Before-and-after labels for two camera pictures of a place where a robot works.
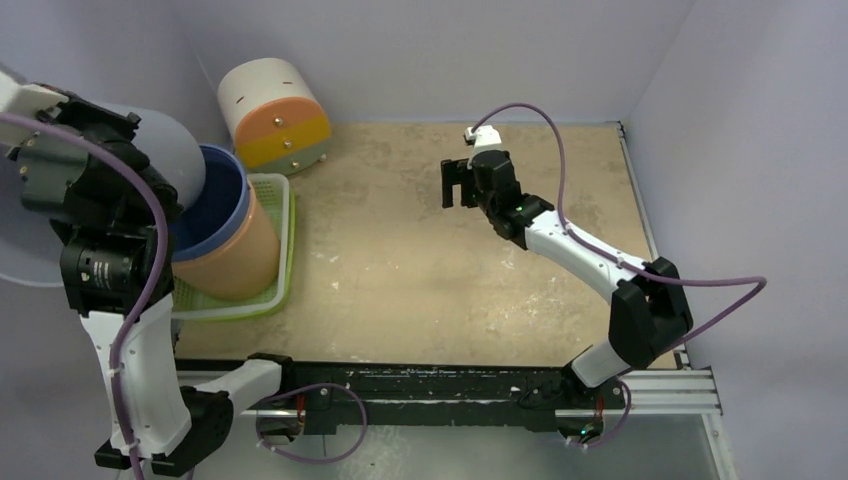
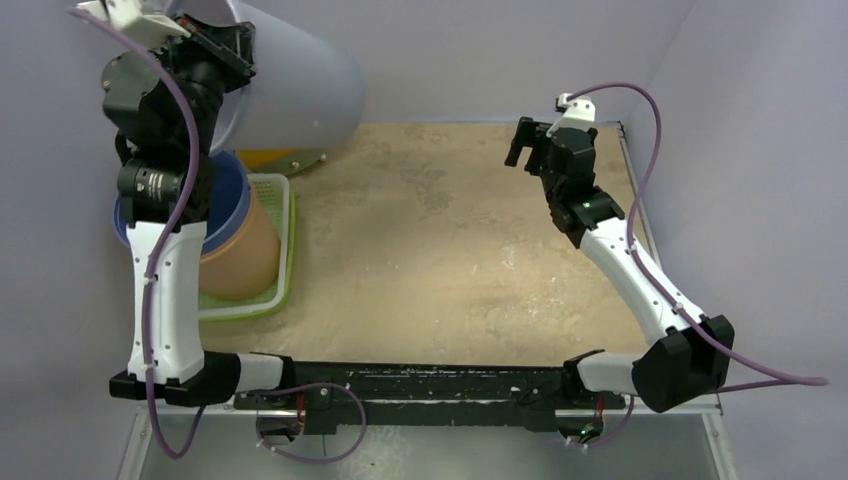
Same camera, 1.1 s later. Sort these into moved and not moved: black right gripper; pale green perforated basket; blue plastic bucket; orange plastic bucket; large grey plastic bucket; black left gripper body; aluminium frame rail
Moved: black left gripper body; black right gripper; large grey plastic bucket
Not moved: pale green perforated basket; orange plastic bucket; blue plastic bucket; aluminium frame rail
